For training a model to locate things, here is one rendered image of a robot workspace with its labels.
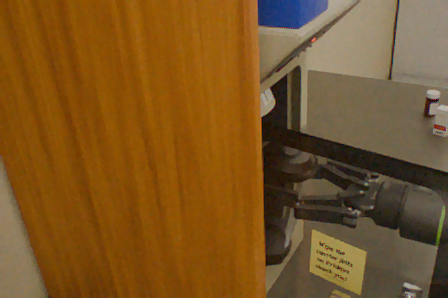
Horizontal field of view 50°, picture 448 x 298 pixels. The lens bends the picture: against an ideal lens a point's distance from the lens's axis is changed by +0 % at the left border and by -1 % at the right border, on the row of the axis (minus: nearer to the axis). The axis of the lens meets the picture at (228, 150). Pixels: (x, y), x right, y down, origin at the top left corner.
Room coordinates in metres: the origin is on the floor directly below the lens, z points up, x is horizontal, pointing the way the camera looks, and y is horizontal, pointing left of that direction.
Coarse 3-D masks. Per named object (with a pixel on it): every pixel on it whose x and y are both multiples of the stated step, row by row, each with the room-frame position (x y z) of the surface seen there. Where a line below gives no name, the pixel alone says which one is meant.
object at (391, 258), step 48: (288, 144) 0.52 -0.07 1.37; (336, 144) 0.48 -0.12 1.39; (288, 192) 0.52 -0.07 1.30; (336, 192) 0.48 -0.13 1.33; (384, 192) 0.44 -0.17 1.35; (432, 192) 0.41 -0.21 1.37; (288, 240) 0.52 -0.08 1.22; (384, 240) 0.44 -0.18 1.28; (432, 240) 0.40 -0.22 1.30; (288, 288) 0.52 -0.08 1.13; (336, 288) 0.47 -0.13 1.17; (384, 288) 0.43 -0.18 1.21; (432, 288) 0.40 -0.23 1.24
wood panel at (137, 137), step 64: (0, 0) 0.66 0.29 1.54; (64, 0) 0.60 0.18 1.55; (128, 0) 0.54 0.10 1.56; (192, 0) 0.50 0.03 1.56; (256, 0) 0.49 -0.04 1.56; (0, 64) 0.69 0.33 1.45; (64, 64) 0.61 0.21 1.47; (128, 64) 0.55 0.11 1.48; (192, 64) 0.50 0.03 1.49; (256, 64) 0.49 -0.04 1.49; (0, 128) 0.71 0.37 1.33; (64, 128) 0.63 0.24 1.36; (128, 128) 0.56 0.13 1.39; (192, 128) 0.51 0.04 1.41; (256, 128) 0.48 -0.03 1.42; (64, 192) 0.65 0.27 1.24; (128, 192) 0.58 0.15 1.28; (192, 192) 0.51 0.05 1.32; (256, 192) 0.48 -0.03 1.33; (64, 256) 0.68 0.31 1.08; (128, 256) 0.59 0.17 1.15; (192, 256) 0.52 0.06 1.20; (256, 256) 0.47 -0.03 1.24
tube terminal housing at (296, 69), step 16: (288, 64) 0.78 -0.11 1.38; (304, 64) 0.84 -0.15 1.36; (272, 80) 0.73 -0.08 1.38; (288, 80) 0.85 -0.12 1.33; (304, 80) 0.84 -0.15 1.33; (288, 96) 0.85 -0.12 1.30; (304, 96) 0.84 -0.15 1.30; (288, 112) 0.85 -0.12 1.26; (304, 112) 0.84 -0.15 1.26; (288, 128) 0.84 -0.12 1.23
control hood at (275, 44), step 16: (336, 0) 0.68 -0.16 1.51; (352, 0) 0.69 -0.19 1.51; (320, 16) 0.60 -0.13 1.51; (336, 16) 0.64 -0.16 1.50; (272, 32) 0.54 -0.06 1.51; (288, 32) 0.53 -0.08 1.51; (304, 32) 0.54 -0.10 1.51; (272, 48) 0.54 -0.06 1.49; (288, 48) 0.53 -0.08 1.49; (272, 64) 0.54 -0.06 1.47
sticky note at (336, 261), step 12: (312, 240) 0.50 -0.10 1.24; (324, 240) 0.49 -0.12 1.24; (336, 240) 0.48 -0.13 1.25; (312, 252) 0.50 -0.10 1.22; (324, 252) 0.49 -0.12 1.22; (336, 252) 0.47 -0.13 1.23; (348, 252) 0.46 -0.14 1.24; (360, 252) 0.45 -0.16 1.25; (312, 264) 0.50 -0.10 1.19; (324, 264) 0.48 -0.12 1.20; (336, 264) 0.47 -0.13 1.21; (348, 264) 0.46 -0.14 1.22; (360, 264) 0.45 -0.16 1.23; (324, 276) 0.48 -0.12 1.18; (336, 276) 0.47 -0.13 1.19; (348, 276) 0.46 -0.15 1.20; (360, 276) 0.45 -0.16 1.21; (348, 288) 0.46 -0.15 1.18; (360, 288) 0.45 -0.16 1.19
